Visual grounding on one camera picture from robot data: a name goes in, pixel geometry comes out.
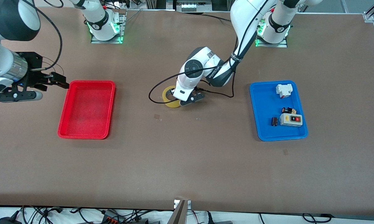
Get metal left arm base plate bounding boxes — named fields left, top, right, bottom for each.
left=255, top=35, right=289, bottom=48

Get black power adapter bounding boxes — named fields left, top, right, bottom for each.
left=0, top=216, right=22, bottom=224

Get white plastic electrical part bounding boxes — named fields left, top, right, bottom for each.
left=275, top=83, right=293, bottom=99

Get black floor cable tangle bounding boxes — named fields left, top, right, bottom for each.
left=19, top=205, right=101, bottom=224

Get blue plastic tray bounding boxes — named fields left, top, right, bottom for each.
left=249, top=80, right=309, bottom=142

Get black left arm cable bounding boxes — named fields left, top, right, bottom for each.
left=148, top=37, right=239, bottom=104

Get red plastic tray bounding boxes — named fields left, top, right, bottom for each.
left=58, top=80, right=116, bottom=139

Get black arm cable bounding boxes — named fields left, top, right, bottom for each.
left=148, top=37, right=239, bottom=104
left=20, top=0, right=65, bottom=74

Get yellow tape roll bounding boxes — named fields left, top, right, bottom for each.
left=162, top=85, right=183, bottom=109

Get aluminium profile post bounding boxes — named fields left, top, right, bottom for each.
left=168, top=199, right=192, bottom=224

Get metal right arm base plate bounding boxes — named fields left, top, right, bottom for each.
left=90, top=9, right=127, bottom=44

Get grey switch box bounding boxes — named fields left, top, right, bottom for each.
left=279, top=113, right=303, bottom=127

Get orange power strip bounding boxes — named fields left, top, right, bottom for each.
left=101, top=209, right=127, bottom=224

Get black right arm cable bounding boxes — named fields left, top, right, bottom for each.
left=20, top=0, right=65, bottom=74

